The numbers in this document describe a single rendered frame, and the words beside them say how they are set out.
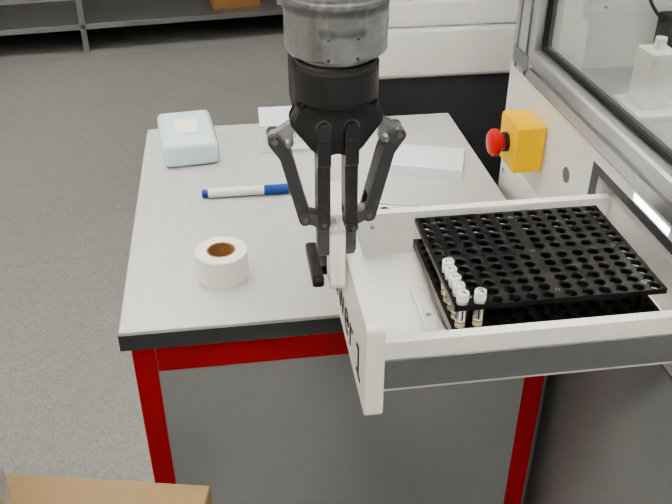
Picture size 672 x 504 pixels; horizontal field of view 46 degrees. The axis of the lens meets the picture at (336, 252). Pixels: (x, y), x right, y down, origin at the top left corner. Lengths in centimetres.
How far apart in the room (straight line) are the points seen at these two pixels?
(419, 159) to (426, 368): 64
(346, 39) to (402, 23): 94
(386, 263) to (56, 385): 134
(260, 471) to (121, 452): 78
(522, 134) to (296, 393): 48
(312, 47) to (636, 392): 57
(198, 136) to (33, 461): 92
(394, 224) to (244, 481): 46
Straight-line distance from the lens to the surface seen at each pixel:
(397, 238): 97
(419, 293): 89
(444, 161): 135
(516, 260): 87
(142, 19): 448
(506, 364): 80
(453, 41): 163
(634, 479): 104
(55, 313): 241
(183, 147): 136
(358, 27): 66
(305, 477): 121
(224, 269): 104
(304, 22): 66
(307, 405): 111
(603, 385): 108
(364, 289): 76
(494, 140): 118
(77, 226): 281
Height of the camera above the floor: 136
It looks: 32 degrees down
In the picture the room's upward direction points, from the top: straight up
